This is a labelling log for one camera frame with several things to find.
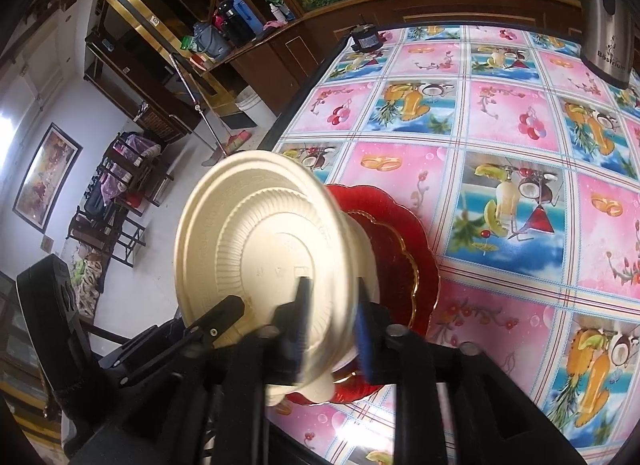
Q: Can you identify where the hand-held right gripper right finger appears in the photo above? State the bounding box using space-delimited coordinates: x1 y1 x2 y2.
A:
353 301 586 465

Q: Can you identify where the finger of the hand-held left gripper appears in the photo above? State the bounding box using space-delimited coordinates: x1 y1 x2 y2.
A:
150 296 245 371

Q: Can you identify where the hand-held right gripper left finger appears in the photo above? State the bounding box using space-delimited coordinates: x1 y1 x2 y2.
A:
210 277 312 465

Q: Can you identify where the small red glass plate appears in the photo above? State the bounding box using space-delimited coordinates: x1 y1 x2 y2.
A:
330 209 421 391

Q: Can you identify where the small beige strainer bowl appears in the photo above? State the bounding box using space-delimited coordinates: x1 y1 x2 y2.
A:
173 149 361 386

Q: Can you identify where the large red glass plate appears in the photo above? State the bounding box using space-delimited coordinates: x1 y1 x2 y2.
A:
285 184 441 406

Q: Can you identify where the dark wooden chair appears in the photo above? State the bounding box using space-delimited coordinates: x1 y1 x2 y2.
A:
67 205 148 268
100 131 173 208

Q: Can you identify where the colourful bristle broom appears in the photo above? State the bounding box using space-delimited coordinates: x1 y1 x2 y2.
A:
220 130 253 157

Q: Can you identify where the purple cloth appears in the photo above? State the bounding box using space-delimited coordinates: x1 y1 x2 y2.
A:
120 132 163 166

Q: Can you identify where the white plastic bucket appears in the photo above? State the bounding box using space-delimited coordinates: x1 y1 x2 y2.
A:
235 86 262 113

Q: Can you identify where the fruit print tablecloth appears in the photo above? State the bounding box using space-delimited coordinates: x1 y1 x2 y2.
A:
265 25 640 465

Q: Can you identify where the curved wooden cabinet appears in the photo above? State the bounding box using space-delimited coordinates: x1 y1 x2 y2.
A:
200 0 586 116

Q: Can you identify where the black thermos flask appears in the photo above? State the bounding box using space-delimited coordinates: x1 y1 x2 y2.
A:
212 0 256 43

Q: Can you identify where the stainless steel thermos kettle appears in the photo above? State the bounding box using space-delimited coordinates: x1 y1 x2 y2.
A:
575 0 640 88

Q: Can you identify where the framed wall picture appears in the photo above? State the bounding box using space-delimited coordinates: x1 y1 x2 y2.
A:
12 122 83 233

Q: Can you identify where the mop with metal handle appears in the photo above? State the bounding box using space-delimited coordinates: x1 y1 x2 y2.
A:
167 52 226 168

